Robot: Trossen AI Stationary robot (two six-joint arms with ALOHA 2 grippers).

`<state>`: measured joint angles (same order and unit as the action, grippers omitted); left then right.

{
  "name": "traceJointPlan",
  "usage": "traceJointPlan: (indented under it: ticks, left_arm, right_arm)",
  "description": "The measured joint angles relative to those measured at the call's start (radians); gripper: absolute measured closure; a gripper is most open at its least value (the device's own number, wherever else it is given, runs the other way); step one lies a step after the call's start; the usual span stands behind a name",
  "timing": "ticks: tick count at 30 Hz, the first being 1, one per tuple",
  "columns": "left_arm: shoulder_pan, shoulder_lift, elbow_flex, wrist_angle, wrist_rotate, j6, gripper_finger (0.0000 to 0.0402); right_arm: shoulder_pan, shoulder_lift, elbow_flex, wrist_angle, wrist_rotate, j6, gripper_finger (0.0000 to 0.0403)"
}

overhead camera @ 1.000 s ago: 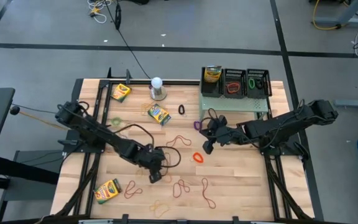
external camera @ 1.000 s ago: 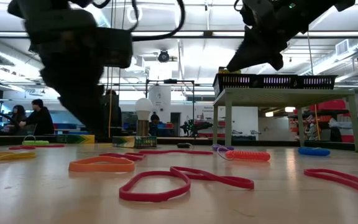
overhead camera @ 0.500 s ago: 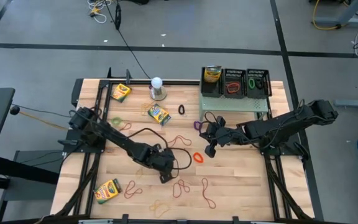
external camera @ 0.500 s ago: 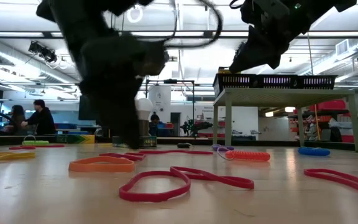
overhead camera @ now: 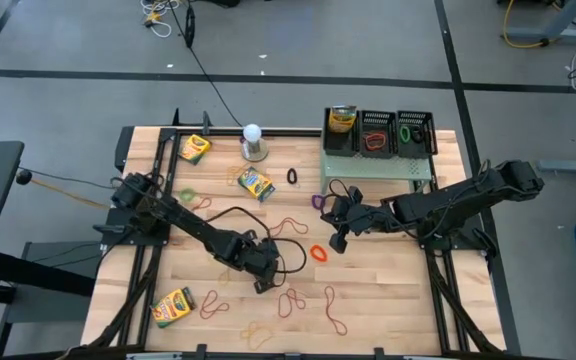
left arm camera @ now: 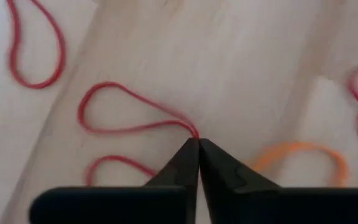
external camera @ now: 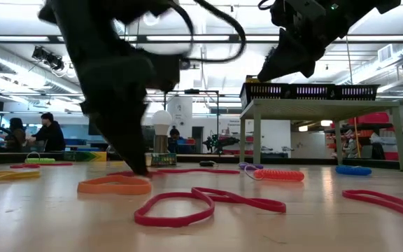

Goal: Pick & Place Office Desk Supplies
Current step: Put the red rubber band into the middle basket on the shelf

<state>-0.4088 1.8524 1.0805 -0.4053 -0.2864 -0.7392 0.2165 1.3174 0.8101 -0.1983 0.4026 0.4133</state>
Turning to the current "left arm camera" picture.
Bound orange rubber band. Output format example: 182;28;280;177
242;141;350;188

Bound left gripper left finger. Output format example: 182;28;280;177
144;138;200;224

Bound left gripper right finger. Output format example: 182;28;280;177
199;138;281;224

